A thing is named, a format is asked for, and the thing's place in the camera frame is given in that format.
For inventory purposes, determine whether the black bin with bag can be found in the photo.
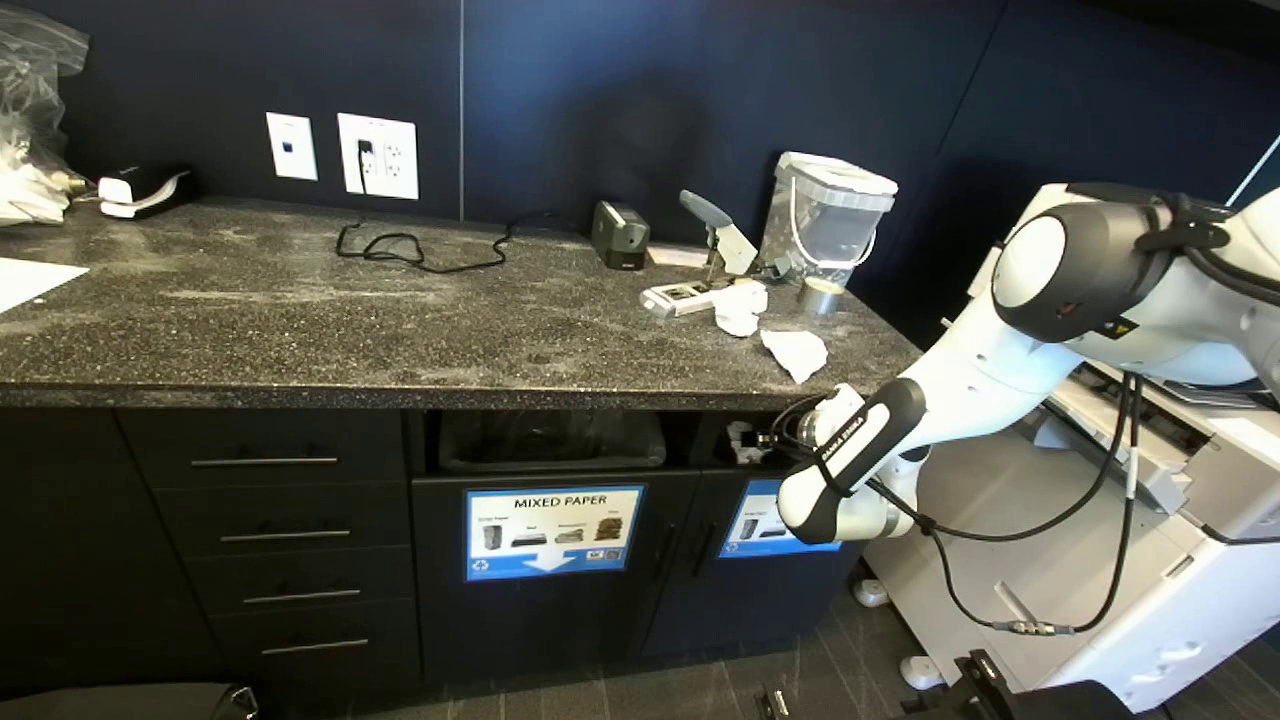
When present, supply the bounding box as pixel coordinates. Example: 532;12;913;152
436;410;669;474

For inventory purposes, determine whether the small blue recycling sign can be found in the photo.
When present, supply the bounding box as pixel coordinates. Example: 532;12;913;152
717;479;843;560

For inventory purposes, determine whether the flat white tissue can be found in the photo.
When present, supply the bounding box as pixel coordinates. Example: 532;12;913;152
759;329;830;386

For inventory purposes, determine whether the roll of silver tape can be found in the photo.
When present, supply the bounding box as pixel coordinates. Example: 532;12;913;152
799;276;848;317

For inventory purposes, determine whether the black cabinet door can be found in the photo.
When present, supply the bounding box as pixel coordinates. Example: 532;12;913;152
640;468;867;663
412;470;701;689

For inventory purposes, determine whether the small white device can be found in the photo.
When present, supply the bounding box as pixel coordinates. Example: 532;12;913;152
639;281;723;320

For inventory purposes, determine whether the clear plastic container with lid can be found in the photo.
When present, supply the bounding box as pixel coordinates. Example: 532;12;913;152
759;151;899;288

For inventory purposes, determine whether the large blue recycling sign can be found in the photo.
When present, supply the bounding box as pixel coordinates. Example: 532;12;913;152
464;484;645;583

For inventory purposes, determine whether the black pencil sharpener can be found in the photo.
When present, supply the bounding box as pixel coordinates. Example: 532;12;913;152
589;199;652;272

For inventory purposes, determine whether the white office printer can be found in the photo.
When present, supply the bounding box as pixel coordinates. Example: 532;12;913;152
850;183;1280;713

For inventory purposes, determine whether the black drawer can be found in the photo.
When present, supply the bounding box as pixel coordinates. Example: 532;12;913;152
205;603;422;693
183;547;417;618
150;484;412;559
117;409;407;491

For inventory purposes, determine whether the black and white stapler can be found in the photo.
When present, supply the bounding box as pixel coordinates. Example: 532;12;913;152
97;164;197;220

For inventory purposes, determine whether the black bag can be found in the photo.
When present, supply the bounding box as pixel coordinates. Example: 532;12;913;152
0;682;262;720

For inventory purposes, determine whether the white paper sheet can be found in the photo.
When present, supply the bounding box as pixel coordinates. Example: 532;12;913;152
0;257;90;315

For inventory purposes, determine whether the clear plastic bag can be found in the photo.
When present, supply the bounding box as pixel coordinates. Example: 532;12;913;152
0;0;92;227

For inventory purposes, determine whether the black metal mount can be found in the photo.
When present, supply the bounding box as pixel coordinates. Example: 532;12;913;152
754;649;1136;720

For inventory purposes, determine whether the black cable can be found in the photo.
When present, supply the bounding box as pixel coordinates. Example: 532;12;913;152
334;139;603;276

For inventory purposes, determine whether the white wall socket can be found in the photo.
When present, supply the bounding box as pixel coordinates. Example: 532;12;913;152
336;112;421;201

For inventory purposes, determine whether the silver drawer handle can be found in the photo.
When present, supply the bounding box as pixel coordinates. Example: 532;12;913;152
261;637;371;657
242;588;363;606
189;456;340;469
219;529;353;544

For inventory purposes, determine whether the white switch plate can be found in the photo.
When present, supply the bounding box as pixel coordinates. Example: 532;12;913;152
265;111;320;183

